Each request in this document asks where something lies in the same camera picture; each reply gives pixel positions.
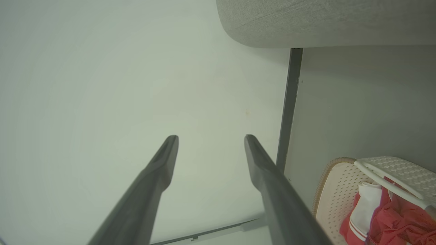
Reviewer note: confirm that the cream perforated laundry basket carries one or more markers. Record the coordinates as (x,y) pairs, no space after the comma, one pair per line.
(335,197)

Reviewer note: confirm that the dark baseboard strip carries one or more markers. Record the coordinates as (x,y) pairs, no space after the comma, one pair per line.
(289,102)

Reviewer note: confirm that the red and white garment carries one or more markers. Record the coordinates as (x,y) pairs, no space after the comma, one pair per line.
(395,221)

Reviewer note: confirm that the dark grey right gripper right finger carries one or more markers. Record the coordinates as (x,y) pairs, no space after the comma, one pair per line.
(282,204)

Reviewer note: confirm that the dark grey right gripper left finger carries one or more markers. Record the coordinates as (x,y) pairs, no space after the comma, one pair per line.
(143,200)

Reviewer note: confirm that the grey fabric cushion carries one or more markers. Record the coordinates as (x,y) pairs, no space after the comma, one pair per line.
(323,20)

